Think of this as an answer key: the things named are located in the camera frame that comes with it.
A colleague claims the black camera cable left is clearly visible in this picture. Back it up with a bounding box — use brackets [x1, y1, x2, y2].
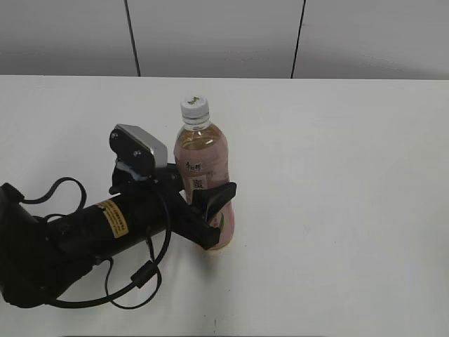
[21, 176, 173, 310]

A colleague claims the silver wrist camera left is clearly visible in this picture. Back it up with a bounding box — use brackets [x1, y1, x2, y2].
[109, 124, 168, 180]

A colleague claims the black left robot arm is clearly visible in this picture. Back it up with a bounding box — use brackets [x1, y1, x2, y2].
[1, 164, 236, 309]

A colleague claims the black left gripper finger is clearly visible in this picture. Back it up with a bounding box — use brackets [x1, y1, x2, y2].
[166, 164, 182, 192]
[191, 182, 237, 224]

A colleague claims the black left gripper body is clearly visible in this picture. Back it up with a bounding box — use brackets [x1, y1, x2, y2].
[109, 167, 220, 250]

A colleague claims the white bottle cap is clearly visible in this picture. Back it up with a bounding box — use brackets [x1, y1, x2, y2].
[180, 95, 210, 120]

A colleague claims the peach oolong tea bottle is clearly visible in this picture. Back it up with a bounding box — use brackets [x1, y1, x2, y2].
[174, 115, 237, 253]

